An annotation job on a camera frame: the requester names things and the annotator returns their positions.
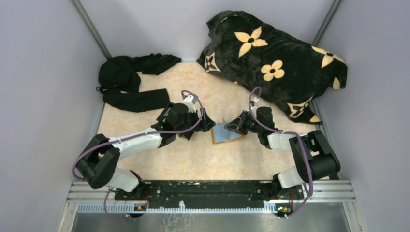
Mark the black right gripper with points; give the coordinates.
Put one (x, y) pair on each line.
(238, 124)

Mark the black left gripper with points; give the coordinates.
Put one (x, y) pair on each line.
(203, 125)

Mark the black plastic card bin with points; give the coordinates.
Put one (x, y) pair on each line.
(163, 115)

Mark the white VIP card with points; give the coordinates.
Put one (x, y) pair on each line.
(226, 129)

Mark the yellow leather card holder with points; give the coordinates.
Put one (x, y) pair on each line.
(221, 135)

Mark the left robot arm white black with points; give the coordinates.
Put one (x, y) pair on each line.
(98, 162)

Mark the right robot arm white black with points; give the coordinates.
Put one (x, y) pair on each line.
(313, 156)

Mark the black crumpled garment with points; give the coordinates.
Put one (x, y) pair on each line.
(120, 82)

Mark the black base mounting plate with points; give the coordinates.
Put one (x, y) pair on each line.
(209, 194)

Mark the black blanket yellow flowers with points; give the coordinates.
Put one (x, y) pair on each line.
(291, 73)

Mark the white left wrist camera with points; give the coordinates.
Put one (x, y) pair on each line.
(190, 102)

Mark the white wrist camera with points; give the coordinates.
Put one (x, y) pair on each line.
(190, 102)
(253, 104)

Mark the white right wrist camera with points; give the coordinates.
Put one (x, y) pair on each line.
(253, 104)

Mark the aluminium frame rail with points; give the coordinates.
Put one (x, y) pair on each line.
(84, 199)

